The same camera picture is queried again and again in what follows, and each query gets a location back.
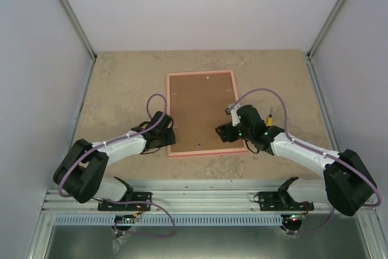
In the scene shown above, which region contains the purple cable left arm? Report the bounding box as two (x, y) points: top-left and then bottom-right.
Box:
(58, 93), (176, 238)

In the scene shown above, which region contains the yellow black pen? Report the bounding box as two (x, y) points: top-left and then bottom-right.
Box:
(266, 109), (273, 127)

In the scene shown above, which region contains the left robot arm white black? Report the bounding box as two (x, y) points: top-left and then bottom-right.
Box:
(53, 111), (175, 210)

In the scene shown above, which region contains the metal sheet front panel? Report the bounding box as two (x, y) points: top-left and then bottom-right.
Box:
(27, 213), (387, 258)

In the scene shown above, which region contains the pink picture frame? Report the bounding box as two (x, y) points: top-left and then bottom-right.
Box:
(166, 70), (247, 158)

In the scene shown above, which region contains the aluminium corner post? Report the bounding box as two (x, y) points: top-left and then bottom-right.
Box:
(306, 0), (347, 61)
(58, 0), (97, 62)

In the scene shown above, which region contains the aluminium rail front beam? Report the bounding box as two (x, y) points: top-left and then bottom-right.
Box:
(41, 180), (376, 215)

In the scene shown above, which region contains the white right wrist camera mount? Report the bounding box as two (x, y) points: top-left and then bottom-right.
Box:
(225, 103), (241, 127)

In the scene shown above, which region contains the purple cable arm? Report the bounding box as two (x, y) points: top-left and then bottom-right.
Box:
(232, 88), (383, 235)
(58, 93), (176, 238)

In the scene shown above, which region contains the grey slotted cable duct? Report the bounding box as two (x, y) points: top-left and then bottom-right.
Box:
(53, 214), (307, 226)

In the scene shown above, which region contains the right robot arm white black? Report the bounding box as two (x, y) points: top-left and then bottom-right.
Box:
(215, 105), (377, 216)

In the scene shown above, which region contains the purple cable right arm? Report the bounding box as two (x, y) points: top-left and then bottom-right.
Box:
(232, 88), (383, 235)

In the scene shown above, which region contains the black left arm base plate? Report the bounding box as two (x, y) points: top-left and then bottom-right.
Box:
(98, 192), (152, 212)

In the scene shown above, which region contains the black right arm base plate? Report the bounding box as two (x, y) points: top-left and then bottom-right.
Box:
(253, 192), (315, 212)

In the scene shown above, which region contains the aluminium corner post left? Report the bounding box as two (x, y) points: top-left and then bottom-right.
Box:
(58, 0), (97, 62)

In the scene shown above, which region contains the aluminium side rail right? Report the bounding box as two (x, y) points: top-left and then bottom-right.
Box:
(305, 55), (342, 152)

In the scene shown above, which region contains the aluminium corner post right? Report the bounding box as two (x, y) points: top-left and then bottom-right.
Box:
(306, 0), (347, 61)

